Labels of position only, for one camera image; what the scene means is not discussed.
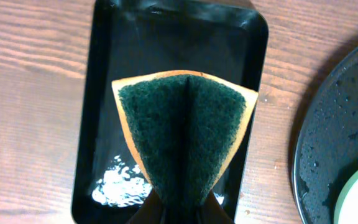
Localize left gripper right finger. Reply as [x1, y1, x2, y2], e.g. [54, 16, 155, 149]
[197, 191, 234, 224]

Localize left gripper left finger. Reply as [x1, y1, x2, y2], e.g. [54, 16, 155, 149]
[126, 190, 166, 224]

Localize green yellow sponge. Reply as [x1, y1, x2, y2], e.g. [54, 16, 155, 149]
[111, 70, 258, 210]

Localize round black tray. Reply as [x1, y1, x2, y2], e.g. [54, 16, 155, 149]
[291, 47, 358, 223]

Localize black rectangular tray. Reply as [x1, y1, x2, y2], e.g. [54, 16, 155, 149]
[71, 0, 269, 223]

